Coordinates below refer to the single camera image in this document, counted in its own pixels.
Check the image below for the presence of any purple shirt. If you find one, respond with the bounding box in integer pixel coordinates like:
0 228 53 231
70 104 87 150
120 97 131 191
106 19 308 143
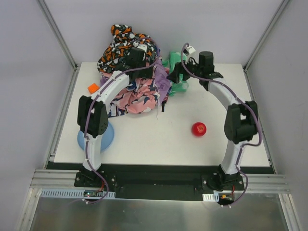
99 61 171 106

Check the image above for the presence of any pink navy patterned cloth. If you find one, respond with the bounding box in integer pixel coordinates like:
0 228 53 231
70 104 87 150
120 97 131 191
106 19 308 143
110 78 160 114

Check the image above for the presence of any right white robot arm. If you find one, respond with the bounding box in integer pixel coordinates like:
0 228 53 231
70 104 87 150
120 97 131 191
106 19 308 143
169 49 260 192

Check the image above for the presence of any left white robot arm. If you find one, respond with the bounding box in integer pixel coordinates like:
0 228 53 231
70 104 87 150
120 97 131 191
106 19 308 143
77 45 153 181

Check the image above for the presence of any green white tie-dye cloth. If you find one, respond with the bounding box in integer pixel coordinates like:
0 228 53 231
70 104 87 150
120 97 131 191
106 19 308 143
162 51 189 97

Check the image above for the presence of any orange black patterned cloth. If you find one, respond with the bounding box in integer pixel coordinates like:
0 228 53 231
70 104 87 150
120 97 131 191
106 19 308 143
97 24 160 74

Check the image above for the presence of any blue white striped cloth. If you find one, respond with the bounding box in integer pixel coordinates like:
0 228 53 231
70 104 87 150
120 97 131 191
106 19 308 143
108 103 127 118

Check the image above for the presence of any orange cube block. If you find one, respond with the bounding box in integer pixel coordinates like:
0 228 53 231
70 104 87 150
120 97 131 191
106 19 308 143
88 83 100 94

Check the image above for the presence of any red apple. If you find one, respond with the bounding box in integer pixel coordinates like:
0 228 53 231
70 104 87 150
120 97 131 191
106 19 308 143
191 122 207 137

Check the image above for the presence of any blue plastic plate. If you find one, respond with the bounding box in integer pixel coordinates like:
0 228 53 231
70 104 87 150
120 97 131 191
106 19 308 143
77 123 115 153

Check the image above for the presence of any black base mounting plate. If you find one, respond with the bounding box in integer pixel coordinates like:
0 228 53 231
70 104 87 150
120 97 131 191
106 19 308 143
74 164 244 201

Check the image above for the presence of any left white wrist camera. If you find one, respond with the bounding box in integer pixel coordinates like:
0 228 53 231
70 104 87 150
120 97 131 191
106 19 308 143
133 43 148 53

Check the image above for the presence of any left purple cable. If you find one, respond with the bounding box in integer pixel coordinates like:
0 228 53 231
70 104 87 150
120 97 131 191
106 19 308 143
81 37 161 205

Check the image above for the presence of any purple cable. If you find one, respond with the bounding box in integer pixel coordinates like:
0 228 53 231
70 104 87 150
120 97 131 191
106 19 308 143
180 42 263 207
81 37 161 205

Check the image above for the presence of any left aluminium frame post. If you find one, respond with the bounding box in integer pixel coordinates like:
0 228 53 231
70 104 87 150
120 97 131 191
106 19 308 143
36 0 78 70

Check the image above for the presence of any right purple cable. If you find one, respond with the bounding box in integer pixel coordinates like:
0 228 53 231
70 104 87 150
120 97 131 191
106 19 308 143
180 42 263 207

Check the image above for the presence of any right white cable duct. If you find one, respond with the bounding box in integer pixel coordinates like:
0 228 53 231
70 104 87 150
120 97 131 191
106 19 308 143
202 192 219 202

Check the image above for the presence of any white cable duct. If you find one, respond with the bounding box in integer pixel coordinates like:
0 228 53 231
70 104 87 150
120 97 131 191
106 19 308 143
41 189 116 200
202 192 219 202

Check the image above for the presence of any aluminium front rail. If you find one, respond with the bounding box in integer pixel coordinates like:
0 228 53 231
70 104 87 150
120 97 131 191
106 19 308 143
30 169 291 194

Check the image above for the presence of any left white cable duct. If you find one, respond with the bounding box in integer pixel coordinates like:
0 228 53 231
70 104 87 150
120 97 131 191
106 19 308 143
41 189 116 200

